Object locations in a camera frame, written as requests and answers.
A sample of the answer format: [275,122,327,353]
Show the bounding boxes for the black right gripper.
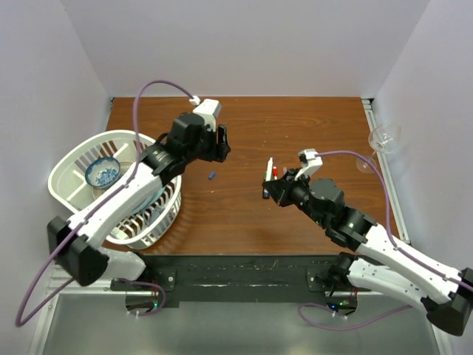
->
[263,167,327,227]

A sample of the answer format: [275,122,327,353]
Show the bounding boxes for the white blue-tipped marker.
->
[265,157,273,181]

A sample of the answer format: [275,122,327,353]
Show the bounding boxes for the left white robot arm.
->
[47,109,231,290]

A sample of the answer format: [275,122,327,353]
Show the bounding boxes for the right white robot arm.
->
[262,169,472,337]

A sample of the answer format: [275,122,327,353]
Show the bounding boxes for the stacked ceramic plates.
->
[91,161,137,204]

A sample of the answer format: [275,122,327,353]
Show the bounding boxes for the blue white ceramic bowl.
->
[84,157,121,189]

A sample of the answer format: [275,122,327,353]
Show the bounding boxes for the white plastic basket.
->
[48,130,182,250]

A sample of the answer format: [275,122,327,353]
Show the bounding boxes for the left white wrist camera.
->
[189,95,222,132]

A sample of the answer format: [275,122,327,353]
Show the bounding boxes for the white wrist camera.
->
[189,95,222,132]
[295,149,323,180]

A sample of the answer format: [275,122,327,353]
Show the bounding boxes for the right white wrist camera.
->
[295,149,323,180]

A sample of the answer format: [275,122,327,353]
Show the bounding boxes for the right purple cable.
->
[297,149,473,331]

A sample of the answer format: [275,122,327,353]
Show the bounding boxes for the purple cable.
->
[15,80,199,327]
[297,149,473,331]

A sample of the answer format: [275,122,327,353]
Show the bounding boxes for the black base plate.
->
[110,254,374,310]

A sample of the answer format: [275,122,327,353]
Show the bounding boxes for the aluminium frame rail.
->
[47,265,112,294]

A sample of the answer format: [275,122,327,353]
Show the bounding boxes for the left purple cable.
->
[15,80,199,327]

